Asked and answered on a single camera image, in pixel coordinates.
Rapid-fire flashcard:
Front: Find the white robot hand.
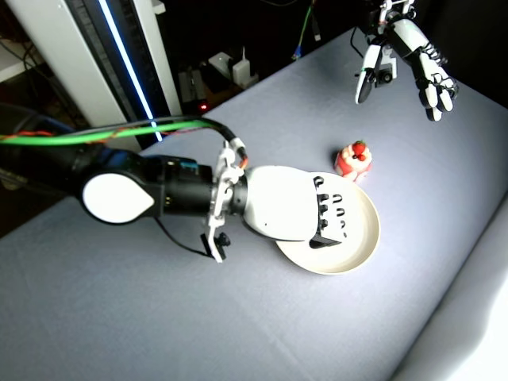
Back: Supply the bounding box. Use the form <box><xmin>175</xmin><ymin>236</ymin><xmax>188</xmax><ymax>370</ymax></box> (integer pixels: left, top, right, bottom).
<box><xmin>354</xmin><ymin>17</ymin><xmax>460</xmax><ymax>122</ymax></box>
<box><xmin>240</xmin><ymin>164</ymin><xmax>352</xmax><ymax>251</ymax></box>

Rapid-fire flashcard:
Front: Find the toy strawberry cream cake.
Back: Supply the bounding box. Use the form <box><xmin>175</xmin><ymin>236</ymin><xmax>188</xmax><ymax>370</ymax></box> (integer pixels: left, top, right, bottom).
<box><xmin>333</xmin><ymin>140</ymin><xmax>374</xmax><ymax>184</ymax></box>

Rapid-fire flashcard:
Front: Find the white round plate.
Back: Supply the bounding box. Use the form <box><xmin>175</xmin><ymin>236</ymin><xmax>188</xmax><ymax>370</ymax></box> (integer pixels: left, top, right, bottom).
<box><xmin>273</xmin><ymin>170</ymin><xmax>382</xmax><ymax>275</ymax></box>

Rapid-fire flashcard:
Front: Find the white power adapter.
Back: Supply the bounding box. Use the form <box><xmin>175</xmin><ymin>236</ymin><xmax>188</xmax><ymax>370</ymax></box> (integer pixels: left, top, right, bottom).
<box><xmin>232</xmin><ymin>46</ymin><xmax>260</xmax><ymax>89</ymax></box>

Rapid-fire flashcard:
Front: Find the black power strip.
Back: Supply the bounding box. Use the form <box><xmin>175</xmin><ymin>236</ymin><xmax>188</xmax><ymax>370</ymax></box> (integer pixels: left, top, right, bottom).
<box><xmin>177</xmin><ymin>67</ymin><xmax>211</xmax><ymax>114</ymax></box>

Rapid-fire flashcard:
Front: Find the small white box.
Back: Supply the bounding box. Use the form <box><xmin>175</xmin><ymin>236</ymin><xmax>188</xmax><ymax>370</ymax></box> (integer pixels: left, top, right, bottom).
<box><xmin>208</xmin><ymin>51</ymin><xmax>234</xmax><ymax>79</ymax></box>

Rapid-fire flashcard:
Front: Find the grey table cloth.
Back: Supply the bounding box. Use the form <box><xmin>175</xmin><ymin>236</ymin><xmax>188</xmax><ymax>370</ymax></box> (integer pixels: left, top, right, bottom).
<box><xmin>0</xmin><ymin>25</ymin><xmax>508</xmax><ymax>381</ymax></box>

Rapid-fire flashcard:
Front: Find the white column with blue light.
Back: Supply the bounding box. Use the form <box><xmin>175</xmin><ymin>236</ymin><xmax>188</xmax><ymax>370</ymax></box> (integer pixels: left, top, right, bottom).
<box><xmin>6</xmin><ymin>0</ymin><xmax>183</xmax><ymax>152</ymax></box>

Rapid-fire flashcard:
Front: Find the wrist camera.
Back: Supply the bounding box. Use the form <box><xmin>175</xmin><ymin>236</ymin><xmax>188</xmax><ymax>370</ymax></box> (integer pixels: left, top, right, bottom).
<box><xmin>200</xmin><ymin>232</ymin><xmax>232</xmax><ymax>261</ymax></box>
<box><xmin>372</xmin><ymin>53</ymin><xmax>399</xmax><ymax>87</ymax></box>

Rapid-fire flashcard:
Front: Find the thick black cable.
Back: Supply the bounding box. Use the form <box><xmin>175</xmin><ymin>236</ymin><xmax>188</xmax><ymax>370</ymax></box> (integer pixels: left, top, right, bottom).
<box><xmin>75</xmin><ymin>114</ymin><xmax>245</xmax><ymax>154</ymax></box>

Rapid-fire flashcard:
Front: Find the black usb cable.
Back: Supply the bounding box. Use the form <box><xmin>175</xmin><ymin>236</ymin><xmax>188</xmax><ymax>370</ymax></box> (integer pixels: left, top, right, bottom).
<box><xmin>310</xmin><ymin>0</ymin><xmax>323</xmax><ymax>43</ymax></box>

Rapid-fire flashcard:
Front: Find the thin green cable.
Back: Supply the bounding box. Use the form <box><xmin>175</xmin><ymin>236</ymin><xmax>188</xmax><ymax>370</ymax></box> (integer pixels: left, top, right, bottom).
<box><xmin>291</xmin><ymin>0</ymin><xmax>317</xmax><ymax>60</ymax></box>

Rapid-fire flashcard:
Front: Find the thick green cable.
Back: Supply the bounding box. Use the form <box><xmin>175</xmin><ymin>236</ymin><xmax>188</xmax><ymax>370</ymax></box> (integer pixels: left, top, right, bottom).
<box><xmin>0</xmin><ymin>118</ymin><xmax>217</xmax><ymax>147</ymax></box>

